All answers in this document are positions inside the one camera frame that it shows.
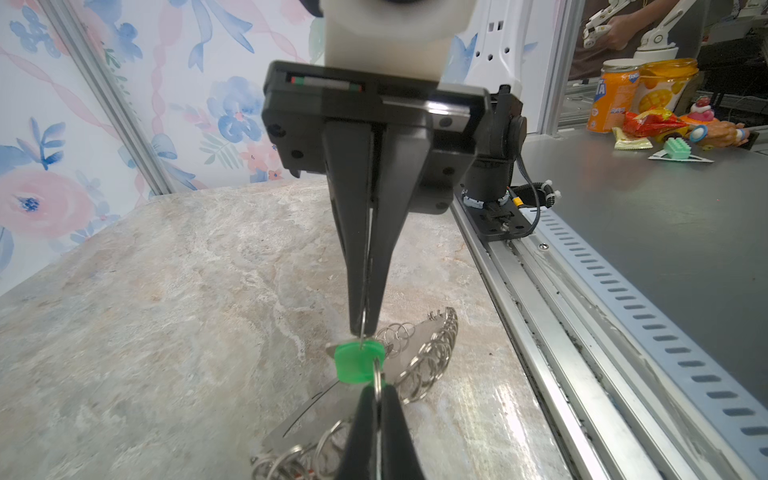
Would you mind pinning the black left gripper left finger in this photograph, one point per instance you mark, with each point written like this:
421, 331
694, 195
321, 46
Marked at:
360, 452

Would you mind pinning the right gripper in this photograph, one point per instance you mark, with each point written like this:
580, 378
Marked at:
321, 120

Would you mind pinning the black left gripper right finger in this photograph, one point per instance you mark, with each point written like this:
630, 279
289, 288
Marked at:
399, 460

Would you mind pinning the green key tag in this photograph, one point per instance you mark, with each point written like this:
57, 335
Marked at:
354, 361

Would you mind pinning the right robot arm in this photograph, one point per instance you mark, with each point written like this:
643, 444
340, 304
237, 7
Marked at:
489, 55

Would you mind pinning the orange soda can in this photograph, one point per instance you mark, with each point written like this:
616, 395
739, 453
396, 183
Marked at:
616, 88

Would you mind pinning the red snack packet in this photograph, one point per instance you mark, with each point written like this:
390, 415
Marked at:
653, 123

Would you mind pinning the yellow snack jar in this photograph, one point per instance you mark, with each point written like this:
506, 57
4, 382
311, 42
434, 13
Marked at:
662, 83

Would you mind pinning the green toy block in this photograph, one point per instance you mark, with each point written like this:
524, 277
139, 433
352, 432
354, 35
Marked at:
677, 149

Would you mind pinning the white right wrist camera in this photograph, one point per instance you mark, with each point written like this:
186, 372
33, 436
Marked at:
409, 39

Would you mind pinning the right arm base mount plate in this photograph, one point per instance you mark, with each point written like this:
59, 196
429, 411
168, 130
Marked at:
498, 220

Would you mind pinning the aluminium corner post right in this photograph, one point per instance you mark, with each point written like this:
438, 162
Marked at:
74, 37

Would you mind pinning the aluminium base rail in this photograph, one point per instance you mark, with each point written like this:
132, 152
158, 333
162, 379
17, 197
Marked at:
629, 393

